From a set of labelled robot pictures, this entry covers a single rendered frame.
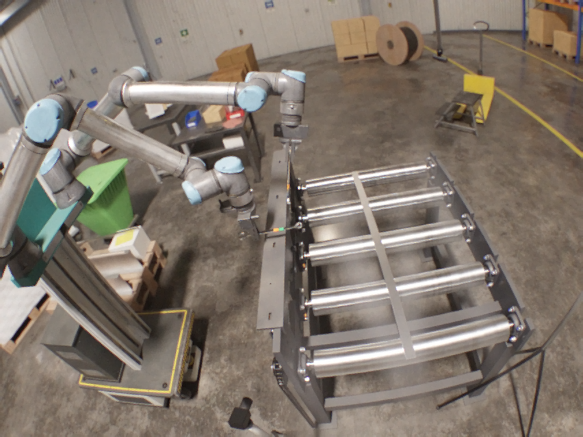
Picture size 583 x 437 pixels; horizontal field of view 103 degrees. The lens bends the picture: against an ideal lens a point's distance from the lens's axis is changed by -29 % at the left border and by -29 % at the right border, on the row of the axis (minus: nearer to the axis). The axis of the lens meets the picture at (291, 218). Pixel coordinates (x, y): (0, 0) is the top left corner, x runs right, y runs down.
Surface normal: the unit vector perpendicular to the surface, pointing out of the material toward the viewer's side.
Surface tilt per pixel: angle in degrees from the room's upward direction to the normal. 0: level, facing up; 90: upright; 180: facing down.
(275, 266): 0
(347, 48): 90
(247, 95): 91
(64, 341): 0
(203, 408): 0
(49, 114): 86
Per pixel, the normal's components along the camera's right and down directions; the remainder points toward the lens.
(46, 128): 0.48, 0.42
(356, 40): -0.07, 0.66
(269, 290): -0.22, -0.75
